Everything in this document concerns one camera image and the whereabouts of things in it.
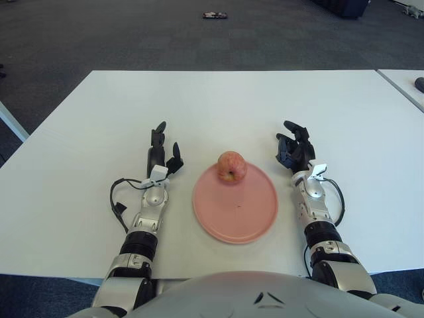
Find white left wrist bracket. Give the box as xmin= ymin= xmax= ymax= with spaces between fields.
xmin=140 ymin=164 xmax=170 ymax=189

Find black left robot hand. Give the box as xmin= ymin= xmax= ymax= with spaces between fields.
xmin=146 ymin=121 xmax=185 ymax=178

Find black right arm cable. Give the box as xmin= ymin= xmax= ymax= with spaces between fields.
xmin=303 ymin=178 xmax=345 ymax=278

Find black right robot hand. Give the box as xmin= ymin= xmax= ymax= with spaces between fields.
xmin=275 ymin=121 xmax=317 ymax=173

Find pink round plate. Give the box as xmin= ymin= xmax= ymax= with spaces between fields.
xmin=192 ymin=162 xmax=278 ymax=245

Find white side table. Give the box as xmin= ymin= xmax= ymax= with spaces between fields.
xmin=376 ymin=68 xmax=424 ymax=113

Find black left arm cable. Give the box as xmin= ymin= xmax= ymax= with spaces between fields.
xmin=109 ymin=178 xmax=150 ymax=235

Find white table with grey edge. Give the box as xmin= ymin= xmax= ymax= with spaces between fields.
xmin=0 ymin=101 xmax=30 ymax=143

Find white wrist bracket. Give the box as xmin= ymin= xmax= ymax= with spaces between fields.
xmin=140 ymin=164 xmax=170 ymax=189
xmin=307 ymin=162 xmax=329 ymax=182

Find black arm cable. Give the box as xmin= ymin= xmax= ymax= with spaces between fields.
xmin=303 ymin=178 xmax=345 ymax=278
xmin=109 ymin=178 xmax=150 ymax=235

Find red yellow apple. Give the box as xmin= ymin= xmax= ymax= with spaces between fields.
xmin=217 ymin=150 xmax=248 ymax=183

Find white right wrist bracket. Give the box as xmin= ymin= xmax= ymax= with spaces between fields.
xmin=307 ymin=162 xmax=329 ymax=182

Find grey robot torso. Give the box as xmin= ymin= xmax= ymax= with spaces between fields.
xmin=131 ymin=270 xmax=377 ymax=318

